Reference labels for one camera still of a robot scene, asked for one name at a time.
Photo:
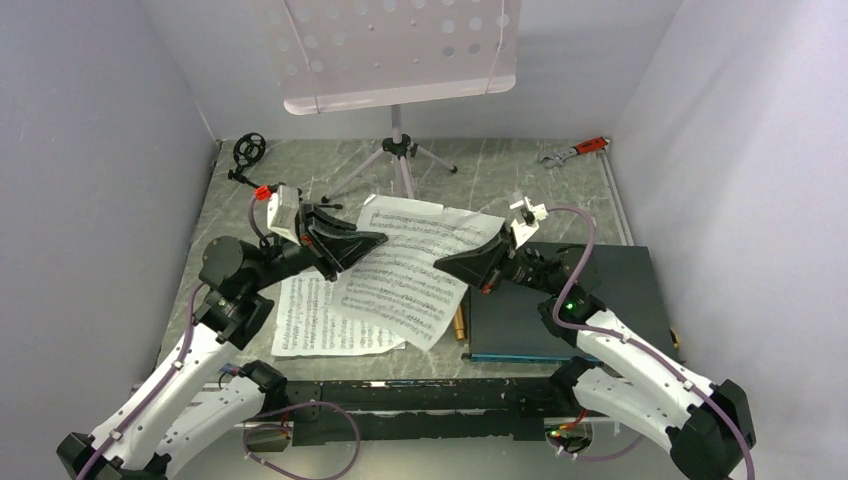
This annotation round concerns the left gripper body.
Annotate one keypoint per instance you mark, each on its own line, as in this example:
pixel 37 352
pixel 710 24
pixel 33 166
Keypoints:
pixel 313 247

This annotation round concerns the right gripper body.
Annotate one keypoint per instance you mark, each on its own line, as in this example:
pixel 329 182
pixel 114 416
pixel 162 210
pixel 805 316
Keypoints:
pixel 502 266

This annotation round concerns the sheet music page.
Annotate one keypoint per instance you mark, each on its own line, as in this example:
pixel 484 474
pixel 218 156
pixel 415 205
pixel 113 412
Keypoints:
pixel 305 326
pixel 396 286

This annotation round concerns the lilac music stand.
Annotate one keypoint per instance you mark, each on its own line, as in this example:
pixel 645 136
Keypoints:
pixel 335 56

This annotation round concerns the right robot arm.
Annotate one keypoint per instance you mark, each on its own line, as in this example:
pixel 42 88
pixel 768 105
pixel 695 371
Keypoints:
pixel 705 427

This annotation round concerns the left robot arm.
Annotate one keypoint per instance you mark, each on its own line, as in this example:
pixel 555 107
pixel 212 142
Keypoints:
pixel 157 432

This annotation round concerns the gold microphone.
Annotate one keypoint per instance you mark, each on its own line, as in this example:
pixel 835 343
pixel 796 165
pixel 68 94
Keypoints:
pixel 459 324

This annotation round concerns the dark blue flat box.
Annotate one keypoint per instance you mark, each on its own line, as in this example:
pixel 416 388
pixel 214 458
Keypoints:
pixel 505 326

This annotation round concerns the black microphone stand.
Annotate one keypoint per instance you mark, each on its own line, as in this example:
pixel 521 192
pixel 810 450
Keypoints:
pixel 247 151

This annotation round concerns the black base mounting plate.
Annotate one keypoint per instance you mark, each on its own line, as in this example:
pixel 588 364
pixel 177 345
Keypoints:
pixel 320 412

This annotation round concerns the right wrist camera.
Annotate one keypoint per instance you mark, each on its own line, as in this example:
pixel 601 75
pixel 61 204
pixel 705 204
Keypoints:
pixel 526 217

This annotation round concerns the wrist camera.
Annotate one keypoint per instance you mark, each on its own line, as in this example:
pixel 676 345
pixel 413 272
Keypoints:
pixel 282 209
pixel 526 217

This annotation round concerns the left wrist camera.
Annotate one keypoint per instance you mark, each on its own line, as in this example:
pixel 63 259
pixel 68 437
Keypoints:
pixel 282 209

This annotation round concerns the orange handled adjustable wrench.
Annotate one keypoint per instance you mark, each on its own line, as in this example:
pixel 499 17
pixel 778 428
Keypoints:
pixel 556 159

